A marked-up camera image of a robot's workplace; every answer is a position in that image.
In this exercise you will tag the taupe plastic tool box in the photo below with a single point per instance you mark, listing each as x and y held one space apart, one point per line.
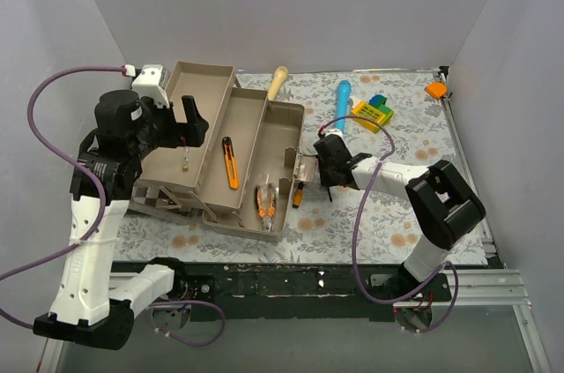
266 137

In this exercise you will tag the orange utility knife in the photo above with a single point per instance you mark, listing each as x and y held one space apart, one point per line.
230 161

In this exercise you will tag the floral table mat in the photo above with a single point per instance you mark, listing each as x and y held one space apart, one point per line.
321 232

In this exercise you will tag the blue toy microphone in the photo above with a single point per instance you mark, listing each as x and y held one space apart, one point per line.
343 95

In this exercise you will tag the black white checkerboard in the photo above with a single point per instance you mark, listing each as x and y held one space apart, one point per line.
154 202

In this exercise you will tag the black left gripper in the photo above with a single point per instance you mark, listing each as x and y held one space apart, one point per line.
190 132

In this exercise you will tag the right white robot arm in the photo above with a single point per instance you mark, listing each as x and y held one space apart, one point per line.
445 206

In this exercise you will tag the yellow green toy block house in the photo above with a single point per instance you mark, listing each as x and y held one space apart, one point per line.
375 109

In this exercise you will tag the orange handled pliers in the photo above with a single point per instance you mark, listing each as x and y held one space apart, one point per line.
265 199

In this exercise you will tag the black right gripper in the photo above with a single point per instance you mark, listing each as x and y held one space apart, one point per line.
325 181

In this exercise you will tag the orange tape measure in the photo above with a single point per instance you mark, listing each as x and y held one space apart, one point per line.
436 90

